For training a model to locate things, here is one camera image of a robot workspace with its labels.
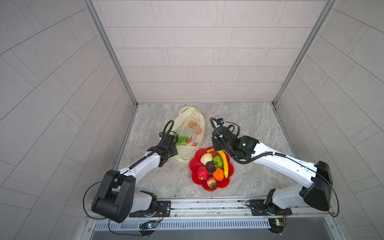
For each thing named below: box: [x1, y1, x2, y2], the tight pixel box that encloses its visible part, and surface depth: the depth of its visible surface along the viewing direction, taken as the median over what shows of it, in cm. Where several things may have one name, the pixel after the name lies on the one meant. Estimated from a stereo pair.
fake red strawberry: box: [206, 175, 217, 189], surface depth 77 cm
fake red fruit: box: [197, 166, 209, 181], surface depth 79 cm
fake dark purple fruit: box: [206, 161, 216, 173], surface depth 79 cm
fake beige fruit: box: [200, 152, 213, 166], surface depth 84 cm
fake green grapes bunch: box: [177, 135, 189, 144], surface depth 96 cm
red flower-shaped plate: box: [189, 146, 234, 192], surface depth 80 cm
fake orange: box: [212, 168, 224, 181], surface depth 79 cm
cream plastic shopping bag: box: [171, 106, 206, 161], surface depth 96 cm
